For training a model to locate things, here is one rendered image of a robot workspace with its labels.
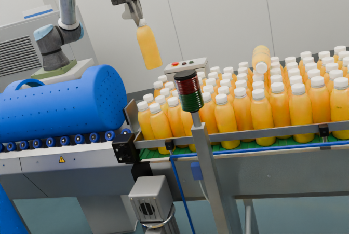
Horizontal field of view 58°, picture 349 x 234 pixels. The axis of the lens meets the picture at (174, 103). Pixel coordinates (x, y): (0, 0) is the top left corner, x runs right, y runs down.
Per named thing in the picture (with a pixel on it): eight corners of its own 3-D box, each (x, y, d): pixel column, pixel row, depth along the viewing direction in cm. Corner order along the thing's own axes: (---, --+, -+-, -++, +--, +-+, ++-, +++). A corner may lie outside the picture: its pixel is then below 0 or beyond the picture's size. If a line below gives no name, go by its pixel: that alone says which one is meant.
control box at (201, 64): (173, 81, 163) (168, 63, 159) (211, 76, 157) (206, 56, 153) (168, 89, 154) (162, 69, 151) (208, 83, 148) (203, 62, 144)
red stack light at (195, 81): (180, 87, 89) (176, 74, 88) (202, 83, 87) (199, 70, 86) (175, 96, 84) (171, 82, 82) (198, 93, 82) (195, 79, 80)
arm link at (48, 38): (37, 52, 184) (28, 29, 178) (59, 45, 190) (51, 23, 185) (43, 54, 174) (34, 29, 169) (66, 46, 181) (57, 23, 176)
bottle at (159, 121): (169, 157, 117) (156, 113, 110) (155, 154, 122) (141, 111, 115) (180, 147, 122) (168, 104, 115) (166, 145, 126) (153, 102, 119)
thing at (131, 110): (137, 123, 144) (129, 99, 140) (142, 123, 143) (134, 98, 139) (129, 135, 135) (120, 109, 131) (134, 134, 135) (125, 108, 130)
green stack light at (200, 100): (184, 102, 91) (180, 87, 89) (206, 100, 89) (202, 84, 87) (179, 113, 85) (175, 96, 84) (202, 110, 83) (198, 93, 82)
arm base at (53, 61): (49, 65, 193) (42, 49, 189) (72, 59, 192) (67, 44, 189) (40, 72, 179) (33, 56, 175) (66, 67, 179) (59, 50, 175)
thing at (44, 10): (29, 18, 307) (26, 10, 304) (54, 11, 306) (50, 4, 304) (24, 19, 296) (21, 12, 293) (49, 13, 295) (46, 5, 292)
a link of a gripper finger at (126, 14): (127, 29, 122) (120, 5, 121) (141, 25, 120) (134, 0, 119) (123, 29, 119) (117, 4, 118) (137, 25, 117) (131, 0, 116)
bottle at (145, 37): (166, 65, 126) (152, 18, 120) (152, 71, 123) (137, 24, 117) (158, 65, 132) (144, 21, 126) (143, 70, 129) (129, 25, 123)
